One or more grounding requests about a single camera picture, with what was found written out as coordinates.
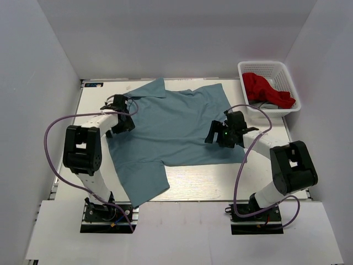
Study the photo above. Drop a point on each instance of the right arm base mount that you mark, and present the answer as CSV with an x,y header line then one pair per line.
x,y
267,223

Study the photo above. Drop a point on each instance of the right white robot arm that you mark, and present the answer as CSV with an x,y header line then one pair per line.
x,y
291,164

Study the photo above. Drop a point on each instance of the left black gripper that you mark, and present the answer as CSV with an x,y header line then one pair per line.
x,y
128,125

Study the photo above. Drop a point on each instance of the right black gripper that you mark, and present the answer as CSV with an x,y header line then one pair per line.
x,y
215,126

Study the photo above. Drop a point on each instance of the red t-shirt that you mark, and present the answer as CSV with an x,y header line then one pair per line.
x,y
257,88

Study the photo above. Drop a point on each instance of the grey t-shirt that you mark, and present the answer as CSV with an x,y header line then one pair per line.
x,y
265,105

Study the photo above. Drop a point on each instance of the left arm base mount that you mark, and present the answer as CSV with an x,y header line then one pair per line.
x,y
109,220

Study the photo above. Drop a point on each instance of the blue-grey t-shirt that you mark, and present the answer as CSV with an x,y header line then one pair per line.
x,y
170,130

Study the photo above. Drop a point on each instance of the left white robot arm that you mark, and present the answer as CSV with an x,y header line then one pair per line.
x,y
82,149

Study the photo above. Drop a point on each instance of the blue label sticker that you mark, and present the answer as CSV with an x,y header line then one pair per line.
x,y
93,84

